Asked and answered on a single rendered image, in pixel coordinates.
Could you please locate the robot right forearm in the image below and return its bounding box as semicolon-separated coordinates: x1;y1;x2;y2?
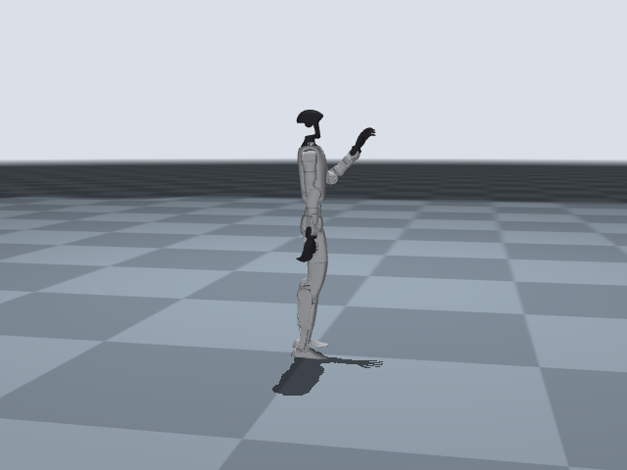
306;188;320;236

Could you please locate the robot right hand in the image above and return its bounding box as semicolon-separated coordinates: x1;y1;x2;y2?
296;227;317;262

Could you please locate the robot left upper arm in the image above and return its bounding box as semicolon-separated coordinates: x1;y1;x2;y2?
326;167;338;185

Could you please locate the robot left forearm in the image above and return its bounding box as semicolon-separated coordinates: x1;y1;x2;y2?
330;149;360;176

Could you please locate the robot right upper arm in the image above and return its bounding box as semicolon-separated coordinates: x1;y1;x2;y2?
301;149;321;199

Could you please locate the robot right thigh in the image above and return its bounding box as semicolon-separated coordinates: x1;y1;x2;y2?
297;230;328;301

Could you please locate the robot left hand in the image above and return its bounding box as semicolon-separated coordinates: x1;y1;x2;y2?
350;127;375;156

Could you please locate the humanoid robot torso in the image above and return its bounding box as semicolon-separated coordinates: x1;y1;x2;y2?
298;142;327;236

